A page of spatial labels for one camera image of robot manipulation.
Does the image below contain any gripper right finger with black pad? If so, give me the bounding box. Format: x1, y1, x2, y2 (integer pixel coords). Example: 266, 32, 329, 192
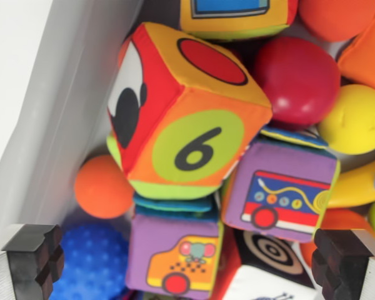
311, 228, 375, 300

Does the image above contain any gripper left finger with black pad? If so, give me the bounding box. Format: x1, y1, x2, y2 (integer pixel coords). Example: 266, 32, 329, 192
0, 223, 65, 300

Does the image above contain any large fabric cube number six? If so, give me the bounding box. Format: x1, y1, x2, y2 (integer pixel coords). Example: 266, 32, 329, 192
107, 21, 274, 193

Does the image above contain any grey plastic bin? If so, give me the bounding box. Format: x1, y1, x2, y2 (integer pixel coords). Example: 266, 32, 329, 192
0, 0, 375, 300

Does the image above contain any blue bumpy rubber ball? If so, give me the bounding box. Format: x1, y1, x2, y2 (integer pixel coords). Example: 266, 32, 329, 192
51, 222, 133, 300

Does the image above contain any white fabric cube bird print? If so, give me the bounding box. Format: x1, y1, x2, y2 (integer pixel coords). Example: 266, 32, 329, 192
211, 227, 320, 300

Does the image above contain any yellow curved soft block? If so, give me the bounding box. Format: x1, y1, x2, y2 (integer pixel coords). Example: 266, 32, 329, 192
326, 158, 375, 209

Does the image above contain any purple fabric cube fire truck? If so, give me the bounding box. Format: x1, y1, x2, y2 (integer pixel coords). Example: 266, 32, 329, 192
221, 124, 341, 244

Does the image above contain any purple fabric cube orange car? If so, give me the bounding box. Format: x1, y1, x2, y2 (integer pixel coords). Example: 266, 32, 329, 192
126, 193, 225, 300

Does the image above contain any smooth yellow ball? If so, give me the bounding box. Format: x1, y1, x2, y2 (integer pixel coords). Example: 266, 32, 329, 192
317, 84, 375, 156

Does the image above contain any dark red ball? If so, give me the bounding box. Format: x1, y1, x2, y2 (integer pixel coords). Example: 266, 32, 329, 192
252, 36, 342, 131

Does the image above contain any orange soft cube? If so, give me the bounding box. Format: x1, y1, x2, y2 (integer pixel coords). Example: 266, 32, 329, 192
336, 4, 375, 92

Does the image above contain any yellow fabric cube ABC book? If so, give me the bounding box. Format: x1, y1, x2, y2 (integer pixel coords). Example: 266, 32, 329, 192
179, 0, 299, 41

